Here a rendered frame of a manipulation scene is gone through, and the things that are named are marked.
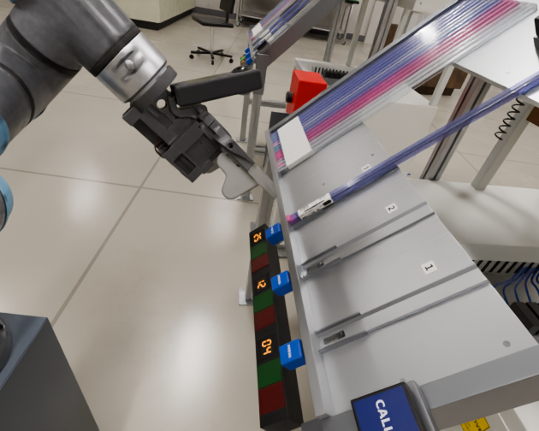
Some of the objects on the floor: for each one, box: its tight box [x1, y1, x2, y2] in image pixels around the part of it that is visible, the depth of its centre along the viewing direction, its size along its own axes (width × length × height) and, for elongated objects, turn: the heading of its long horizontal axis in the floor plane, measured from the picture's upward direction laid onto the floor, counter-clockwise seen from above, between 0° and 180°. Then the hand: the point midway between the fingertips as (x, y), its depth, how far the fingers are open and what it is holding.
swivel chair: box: [189, 0, 235, 65], centre depth 392 cm, size 55×55×87 cm
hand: (261, 180), depth 50 cm, fingers open, 14 cm apart
